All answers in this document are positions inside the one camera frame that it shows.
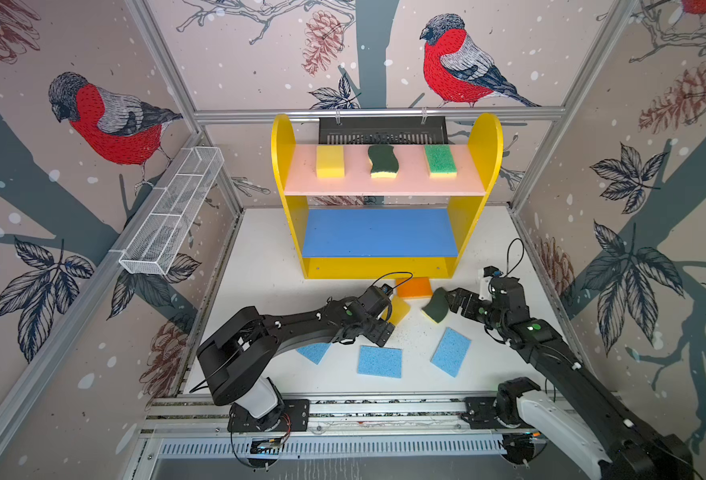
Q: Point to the plain yellow sponge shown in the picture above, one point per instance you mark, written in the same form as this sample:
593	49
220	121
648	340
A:
330	161

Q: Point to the bright green sponge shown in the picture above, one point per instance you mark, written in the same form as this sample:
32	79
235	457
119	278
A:
440	161

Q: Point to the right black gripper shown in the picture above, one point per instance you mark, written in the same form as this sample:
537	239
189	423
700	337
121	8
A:
470	298

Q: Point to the dark green wavy sponge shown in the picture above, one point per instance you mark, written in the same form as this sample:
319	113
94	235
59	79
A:
438	307
384	163

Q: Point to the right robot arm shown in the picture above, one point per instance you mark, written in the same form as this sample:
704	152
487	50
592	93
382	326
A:
601	435

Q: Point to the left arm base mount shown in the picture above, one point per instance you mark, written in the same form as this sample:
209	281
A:
288	416

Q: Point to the horizontal aluminium frame bar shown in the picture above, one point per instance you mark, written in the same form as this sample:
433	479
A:
263	116

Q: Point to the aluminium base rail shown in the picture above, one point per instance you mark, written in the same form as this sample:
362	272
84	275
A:
340	415

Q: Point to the right blue sponge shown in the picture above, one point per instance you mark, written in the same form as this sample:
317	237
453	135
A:
451	352

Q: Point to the orange sponge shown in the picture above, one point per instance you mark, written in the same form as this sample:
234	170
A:
414	288

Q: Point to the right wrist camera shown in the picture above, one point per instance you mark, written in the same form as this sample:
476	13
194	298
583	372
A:
486	276

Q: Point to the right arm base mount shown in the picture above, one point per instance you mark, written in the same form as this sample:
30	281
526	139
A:
491	413

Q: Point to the yellow shelf unit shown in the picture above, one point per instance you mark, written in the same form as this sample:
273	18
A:
363	242

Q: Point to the black perforated metal tray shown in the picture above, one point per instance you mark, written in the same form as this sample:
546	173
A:
383	130

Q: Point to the blue sponge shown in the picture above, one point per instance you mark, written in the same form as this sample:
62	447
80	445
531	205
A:
314	352
451	352
380	362

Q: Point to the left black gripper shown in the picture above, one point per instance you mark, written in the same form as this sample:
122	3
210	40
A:
381	336

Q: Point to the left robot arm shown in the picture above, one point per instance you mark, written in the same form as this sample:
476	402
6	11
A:
234	358

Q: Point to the left blue sponge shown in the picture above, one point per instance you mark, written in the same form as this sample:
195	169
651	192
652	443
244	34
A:
314	352

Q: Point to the middle blue sponge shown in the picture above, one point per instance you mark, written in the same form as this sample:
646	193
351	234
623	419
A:
380	362

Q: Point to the white wire mesh basket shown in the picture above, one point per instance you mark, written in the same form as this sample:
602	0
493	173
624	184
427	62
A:
161	236

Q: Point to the yellow orange-tinted sponge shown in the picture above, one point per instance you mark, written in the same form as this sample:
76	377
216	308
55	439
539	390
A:
399	310

